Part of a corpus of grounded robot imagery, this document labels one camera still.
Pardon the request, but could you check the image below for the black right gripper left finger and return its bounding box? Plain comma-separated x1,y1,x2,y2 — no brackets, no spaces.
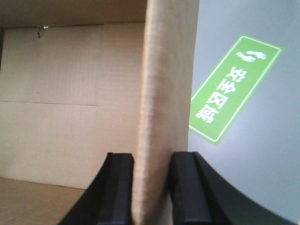
59,153,134,225

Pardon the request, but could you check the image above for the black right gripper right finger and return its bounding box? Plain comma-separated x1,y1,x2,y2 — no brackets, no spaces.
169,151,292,225

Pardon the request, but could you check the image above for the brown cardboard EcoFlow box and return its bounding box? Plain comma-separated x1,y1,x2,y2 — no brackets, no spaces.
0,0,200,225

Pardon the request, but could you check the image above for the green safety zone floor sticker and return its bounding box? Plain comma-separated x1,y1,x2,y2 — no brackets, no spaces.
189,34,285,145

